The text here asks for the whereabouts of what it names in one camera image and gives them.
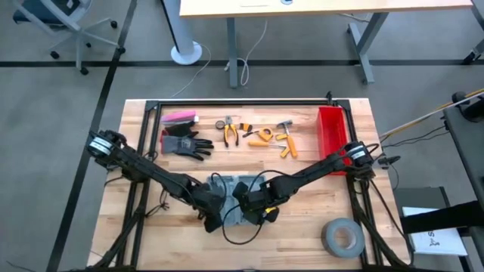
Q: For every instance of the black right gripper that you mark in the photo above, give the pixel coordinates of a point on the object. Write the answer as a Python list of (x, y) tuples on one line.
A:
[(264, 196)]

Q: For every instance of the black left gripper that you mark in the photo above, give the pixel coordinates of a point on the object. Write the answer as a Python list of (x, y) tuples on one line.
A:
[(210, 200)]

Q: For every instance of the grey plastic tool case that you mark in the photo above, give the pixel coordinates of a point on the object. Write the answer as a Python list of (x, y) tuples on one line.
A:
[(259, 178)]

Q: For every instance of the small orange tool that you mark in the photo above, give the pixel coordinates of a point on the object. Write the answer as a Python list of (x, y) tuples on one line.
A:
[(281, 136)]

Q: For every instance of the orange tape measure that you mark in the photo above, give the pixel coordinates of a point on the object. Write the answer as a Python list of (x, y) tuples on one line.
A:
[(265, 134)]

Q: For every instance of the small yellow black tool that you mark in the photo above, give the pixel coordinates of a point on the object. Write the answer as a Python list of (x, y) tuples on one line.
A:
[(246, 127)]

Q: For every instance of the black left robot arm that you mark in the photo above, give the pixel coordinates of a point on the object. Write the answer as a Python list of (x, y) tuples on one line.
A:
[(151, 174)]

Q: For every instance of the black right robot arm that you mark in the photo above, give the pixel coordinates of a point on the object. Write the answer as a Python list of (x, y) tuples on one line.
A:
[(317, 170)]

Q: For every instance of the grey work glove black fingers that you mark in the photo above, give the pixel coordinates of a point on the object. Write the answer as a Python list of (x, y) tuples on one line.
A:
[(185, 145)]

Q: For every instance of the pink flat box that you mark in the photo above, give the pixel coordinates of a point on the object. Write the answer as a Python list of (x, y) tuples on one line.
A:
[(177, 116)]

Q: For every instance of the red plastic bin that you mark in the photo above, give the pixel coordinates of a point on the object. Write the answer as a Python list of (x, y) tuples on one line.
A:
[(332, 128)]

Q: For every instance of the yellow white pole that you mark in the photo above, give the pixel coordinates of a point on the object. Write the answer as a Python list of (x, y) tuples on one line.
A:
[(416, 120)]

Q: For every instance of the grey pillar with round base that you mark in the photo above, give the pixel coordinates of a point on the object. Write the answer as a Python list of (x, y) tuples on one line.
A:
[(181, 30)]

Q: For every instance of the white paper sheet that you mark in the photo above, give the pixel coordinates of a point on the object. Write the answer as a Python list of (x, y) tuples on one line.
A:
[(435, 238)]

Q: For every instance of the wooden desk top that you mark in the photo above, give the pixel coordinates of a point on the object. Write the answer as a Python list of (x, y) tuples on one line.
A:
[(321, 7)]

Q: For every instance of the black equipment cart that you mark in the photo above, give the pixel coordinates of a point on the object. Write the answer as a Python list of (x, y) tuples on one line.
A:
[(465, 151)]

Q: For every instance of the grey office chair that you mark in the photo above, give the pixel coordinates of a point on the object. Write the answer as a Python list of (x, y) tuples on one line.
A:
[(75, 26)]

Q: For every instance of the black round knob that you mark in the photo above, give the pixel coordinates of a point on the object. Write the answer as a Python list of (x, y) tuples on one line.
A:
[(472, 109)]

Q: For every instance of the grey desk leg black foot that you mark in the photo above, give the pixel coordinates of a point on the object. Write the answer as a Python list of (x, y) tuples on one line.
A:
[(474, 54)]

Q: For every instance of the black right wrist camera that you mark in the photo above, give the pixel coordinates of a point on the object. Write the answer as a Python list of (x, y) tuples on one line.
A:
[(251, 218)]

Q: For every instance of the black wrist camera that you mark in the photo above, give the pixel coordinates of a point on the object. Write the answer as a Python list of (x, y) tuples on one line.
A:
[(213, 225), (251, 218)]

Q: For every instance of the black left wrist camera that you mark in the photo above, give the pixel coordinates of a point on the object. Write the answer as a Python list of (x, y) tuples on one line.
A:
[(213, 225)]

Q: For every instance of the grey duct tape roll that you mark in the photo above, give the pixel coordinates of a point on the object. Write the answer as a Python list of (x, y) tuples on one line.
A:
[(329, 242)]

